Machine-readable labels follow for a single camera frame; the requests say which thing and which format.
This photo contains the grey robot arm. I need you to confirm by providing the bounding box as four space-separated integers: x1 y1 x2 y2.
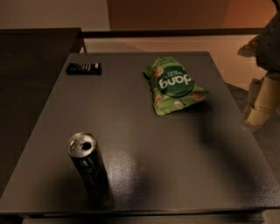
237 11 280 131

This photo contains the dark blue drink can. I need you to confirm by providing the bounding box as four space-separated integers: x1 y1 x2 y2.
67 132 107 189

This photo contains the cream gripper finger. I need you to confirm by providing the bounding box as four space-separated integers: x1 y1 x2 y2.
241 72 280 131

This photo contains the green dang chips bag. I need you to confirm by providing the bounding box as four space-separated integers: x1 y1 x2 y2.
143 57 209 116

